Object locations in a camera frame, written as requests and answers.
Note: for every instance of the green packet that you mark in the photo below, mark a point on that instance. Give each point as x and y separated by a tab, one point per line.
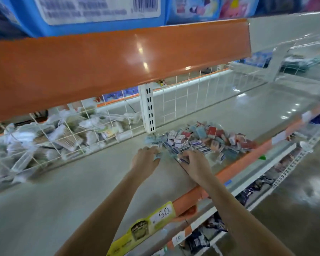
262	157

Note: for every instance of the pile of mixed erasers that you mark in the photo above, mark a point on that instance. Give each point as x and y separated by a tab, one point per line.
213	137

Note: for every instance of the pile of white packets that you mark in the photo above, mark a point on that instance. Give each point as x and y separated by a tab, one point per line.
53	141

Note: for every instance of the person's left hand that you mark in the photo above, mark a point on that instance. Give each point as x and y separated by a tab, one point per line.
145	163

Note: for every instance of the row of dark snack packets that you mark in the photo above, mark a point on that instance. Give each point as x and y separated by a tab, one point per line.
245	205

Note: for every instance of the person's left forearm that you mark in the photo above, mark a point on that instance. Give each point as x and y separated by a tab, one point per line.
101	221

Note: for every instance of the person's right hand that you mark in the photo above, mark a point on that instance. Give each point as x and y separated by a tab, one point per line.
196	168

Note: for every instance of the white orange metal shelf unit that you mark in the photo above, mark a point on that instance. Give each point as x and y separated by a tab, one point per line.
58	210

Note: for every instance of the yellow price label strip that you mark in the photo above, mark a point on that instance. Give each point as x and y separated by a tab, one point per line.
141	227

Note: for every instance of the row of blue packages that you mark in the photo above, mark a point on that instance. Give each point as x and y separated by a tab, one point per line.
96	10

